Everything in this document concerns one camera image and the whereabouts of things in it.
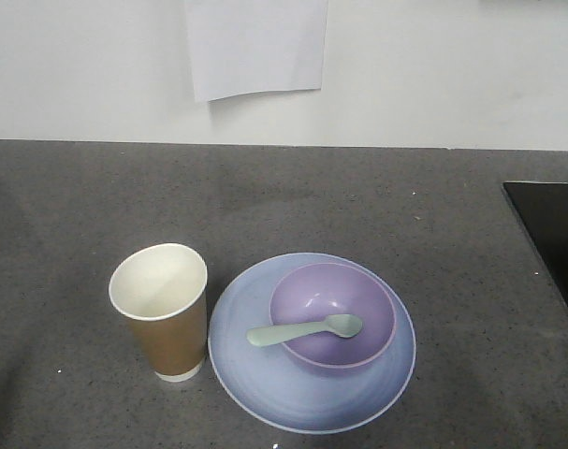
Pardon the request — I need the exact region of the white paper sheet on wall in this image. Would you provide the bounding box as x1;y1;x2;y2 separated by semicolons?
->
184;0;328;102

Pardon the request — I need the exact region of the purple plastic bowl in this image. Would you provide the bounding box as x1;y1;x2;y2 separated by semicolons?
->
269;262;397;375

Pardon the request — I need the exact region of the brown paper cup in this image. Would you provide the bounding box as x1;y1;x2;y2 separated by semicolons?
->
109;243;208;383

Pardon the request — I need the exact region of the black glass gas hob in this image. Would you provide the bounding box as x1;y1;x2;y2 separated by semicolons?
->
502;181;568;309

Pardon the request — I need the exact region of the mint green plastic spoon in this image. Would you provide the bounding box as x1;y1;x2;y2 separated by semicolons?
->
246;314;363;347

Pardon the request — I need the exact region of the blue round plate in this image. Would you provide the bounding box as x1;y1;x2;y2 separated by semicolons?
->
207;252;417;435

